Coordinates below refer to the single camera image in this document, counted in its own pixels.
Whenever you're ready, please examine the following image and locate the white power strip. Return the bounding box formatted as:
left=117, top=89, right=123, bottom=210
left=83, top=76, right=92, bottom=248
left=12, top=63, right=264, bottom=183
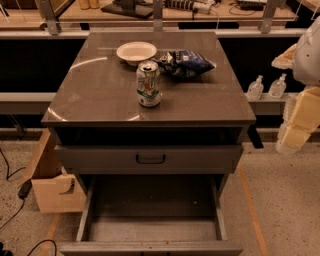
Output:
left=164, top=0, right=214, bottom=15

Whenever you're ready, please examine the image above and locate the clear sanitizer bottle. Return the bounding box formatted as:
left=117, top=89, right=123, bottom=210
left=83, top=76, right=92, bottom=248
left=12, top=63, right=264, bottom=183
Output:
left=268, top=73, right=286, bottom=99
left=247, top=75, right=264, bottom=100

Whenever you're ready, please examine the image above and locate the grey upper drawer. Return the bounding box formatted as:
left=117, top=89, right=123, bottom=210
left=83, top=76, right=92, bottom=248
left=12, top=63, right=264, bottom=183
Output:
left=55, top=145, right=243, bottom=175

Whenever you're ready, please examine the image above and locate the wooden box on floor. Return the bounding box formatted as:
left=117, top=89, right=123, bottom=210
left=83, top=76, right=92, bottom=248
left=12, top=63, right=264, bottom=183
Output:
left=18, top=129, right=86, bottom=213

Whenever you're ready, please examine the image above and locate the right clear sanitizer bottle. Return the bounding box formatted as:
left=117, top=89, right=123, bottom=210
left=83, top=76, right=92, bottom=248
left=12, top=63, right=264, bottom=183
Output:
left=268, top=73, right=286, bottom=99

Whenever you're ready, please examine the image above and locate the left clear sanitizer bottle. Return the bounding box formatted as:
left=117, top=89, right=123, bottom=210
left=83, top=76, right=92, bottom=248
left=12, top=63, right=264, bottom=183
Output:
left=247, top=75, right=264, bottom=100

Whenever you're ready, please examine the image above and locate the black power adapter cable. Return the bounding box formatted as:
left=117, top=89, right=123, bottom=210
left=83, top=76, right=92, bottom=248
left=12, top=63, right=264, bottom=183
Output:
left=0, top=148, right=33, bottom=231

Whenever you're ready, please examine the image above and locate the blue chip bag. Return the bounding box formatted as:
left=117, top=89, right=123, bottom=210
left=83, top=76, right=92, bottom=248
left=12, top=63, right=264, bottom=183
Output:
left=156, top=50, right=216, bottom=78

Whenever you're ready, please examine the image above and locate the grey drawer cabinet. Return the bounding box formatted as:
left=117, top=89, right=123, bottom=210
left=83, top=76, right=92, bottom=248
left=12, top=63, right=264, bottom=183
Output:
left=40, top=31, right=257, bottom=201

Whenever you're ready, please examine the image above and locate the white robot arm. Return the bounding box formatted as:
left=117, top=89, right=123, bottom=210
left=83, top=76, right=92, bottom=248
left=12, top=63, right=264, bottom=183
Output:
left=272, top=16, right=320, bottom=154

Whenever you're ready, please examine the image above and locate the open grey lower drawer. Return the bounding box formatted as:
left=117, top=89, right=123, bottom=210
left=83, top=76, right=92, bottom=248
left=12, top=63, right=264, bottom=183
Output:
left=60, top=175, right=242, bottom=256

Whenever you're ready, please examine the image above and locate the black drawer handle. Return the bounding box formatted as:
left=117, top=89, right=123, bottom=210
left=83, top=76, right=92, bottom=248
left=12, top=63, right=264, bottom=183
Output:
left=135, top=154, right=166, bottom=164

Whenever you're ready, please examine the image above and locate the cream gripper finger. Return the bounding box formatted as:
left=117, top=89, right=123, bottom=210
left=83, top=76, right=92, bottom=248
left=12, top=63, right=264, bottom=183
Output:
left=271, top=44, right=297, bottom=69
left=276, top=87, right=320, bottom=154

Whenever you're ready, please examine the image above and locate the black monitor base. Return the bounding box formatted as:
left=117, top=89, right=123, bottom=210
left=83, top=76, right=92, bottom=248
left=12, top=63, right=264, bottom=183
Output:
left=101, top=0, right=153, bottom=19

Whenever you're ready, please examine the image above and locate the green white soda can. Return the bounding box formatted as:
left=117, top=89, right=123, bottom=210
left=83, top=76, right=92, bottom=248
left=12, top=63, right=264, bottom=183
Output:
left=136, top=60, right=161, bottom=107

